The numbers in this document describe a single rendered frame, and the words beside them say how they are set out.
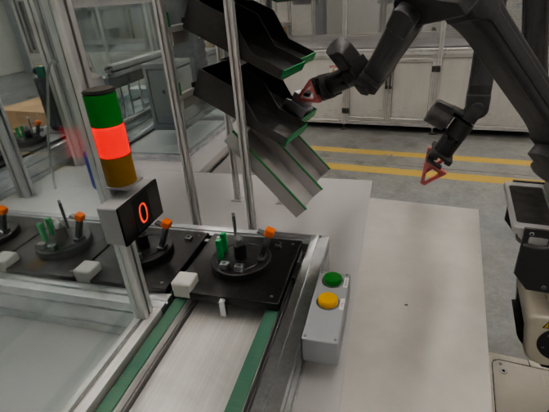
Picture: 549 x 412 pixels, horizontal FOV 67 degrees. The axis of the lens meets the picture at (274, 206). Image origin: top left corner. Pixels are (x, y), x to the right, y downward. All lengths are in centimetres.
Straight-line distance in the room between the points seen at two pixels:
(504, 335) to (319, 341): 163
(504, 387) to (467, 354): 77
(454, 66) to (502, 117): 72
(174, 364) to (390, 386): 41
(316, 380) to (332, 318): 12
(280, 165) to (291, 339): 56
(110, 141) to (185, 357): 43
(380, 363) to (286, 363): 22
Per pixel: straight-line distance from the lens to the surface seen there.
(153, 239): 110
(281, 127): 111
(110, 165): 71
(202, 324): 92
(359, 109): 499
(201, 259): 101
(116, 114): 70
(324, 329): 81
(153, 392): 83
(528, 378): 178
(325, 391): 85
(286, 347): 80
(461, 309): 106
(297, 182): 120
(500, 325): 238
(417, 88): 486
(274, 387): 74
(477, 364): 95
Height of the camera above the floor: 153
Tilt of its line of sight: 28 degrees down
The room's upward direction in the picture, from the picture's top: 4 degrees counter-clockwise
